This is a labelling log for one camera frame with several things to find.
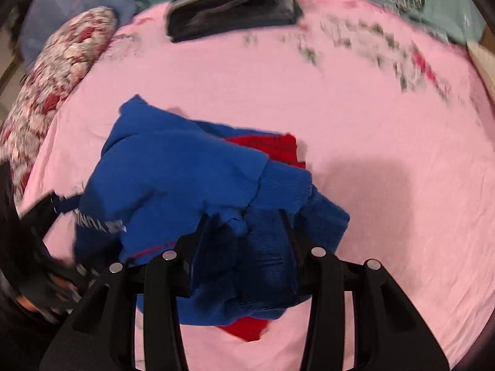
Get person's left hand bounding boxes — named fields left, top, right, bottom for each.
left=14, top=293, right=42, bottom=315

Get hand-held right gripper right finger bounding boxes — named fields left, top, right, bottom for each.
left=278, top=209, right=451, bottom=371

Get stack of dark folded clothes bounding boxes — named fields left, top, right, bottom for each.
left=166, top=0, right=304, bottom=43

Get red floral quilted pillow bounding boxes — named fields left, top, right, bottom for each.
left=0, top=6, right=120, bottom=202

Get blue and red pants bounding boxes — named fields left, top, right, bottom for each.
left=73, top=93, right=351, bottom=343

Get blue plaid pillow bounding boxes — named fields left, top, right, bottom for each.
left=19, top=0, right=148, bottom=62

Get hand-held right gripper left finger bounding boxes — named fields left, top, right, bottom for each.
left=39, top=214, right=211, bottom=371

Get white quilted pillow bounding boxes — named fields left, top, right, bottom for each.
left=466, top=41, right=495, bottom=105

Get pink floral bed sheet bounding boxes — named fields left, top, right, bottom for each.
left=17, top=0, right=495, bottom=371

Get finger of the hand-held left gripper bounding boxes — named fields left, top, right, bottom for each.
left=19, top=190, right=82, bottom=240

